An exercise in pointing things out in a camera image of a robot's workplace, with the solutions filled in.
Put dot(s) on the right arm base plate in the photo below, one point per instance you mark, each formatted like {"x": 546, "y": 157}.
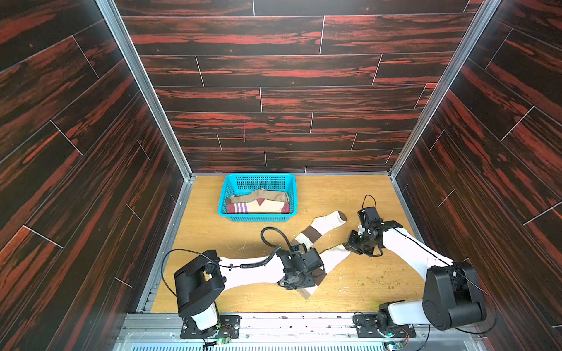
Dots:
{"x": 370, "y": 325}

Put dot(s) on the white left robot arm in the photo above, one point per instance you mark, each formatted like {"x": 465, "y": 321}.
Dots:
{"x": 200, "y": 282}

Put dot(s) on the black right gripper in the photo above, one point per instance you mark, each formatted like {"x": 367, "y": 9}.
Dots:
{"x": 362, "y": 241}

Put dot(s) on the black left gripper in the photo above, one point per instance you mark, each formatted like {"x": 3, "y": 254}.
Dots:
{"x": 309, "y": 282}

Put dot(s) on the aluminium corner frame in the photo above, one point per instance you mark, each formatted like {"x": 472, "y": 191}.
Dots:
{"x": 117, "y": 27}
{"x": 474, "y": 31}

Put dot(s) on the teal plastic basket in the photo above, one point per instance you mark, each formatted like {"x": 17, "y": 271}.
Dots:
{"x": 245, "y": 183}

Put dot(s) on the white striped sock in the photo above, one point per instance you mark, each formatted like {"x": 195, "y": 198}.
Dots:
{"x": 331, "y": 259}

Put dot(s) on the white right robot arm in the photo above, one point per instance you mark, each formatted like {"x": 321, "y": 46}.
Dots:
{"x": 452, "y": 296}

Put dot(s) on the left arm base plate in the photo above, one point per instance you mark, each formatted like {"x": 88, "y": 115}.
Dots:
{"x": 224, "y": 328}

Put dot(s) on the white maroon sock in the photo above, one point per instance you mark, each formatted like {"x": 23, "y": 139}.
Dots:
{"x": 319, "y": 227}

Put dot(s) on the aluminium corner frame left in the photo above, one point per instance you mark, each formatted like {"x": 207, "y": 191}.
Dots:
{"x": 117, "y": 27}

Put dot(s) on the aluminium corner frame right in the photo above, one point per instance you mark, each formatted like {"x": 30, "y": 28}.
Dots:
{"x": 474, "y": 31}

